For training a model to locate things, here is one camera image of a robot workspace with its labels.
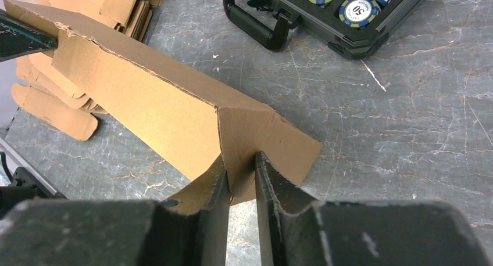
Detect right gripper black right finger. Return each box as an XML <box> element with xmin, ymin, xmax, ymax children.
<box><xmin>255</xmin><ymin>152</ymin><xmax>490</xmax><ymax>265</ymax></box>

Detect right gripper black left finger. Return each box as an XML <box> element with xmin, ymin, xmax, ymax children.
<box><xmin>1</xmin><ymin>170</ymin><xmax>229</xmax><ymax>265</ymax></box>

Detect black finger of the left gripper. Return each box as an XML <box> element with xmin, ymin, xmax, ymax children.
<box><xmin>1</xmin><ymin>10</ymin><xmax>58</xmax><ymax>62</ymax></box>

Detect cardboard box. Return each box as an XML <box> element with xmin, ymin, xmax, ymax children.
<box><xmin>3</xmin><ymin>0</ymin><xmax>322</xmax><ymax>205</ymax></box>

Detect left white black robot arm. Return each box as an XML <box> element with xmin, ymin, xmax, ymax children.
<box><xmin>1</xmin><ymin>9</ymin><xmax>65</xmax><ymax>217</ymax></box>

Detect stack of flat cardboard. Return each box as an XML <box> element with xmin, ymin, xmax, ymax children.
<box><xmin>10</xmin><ymin>0</ymin><xmax>168</xmax><ymax>142</ymax></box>

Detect black poker chip case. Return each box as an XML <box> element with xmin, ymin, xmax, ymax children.
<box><xmin>223</xmin><ymin>0</ymin><xmax>423</xmax><ymax>60</ymax></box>

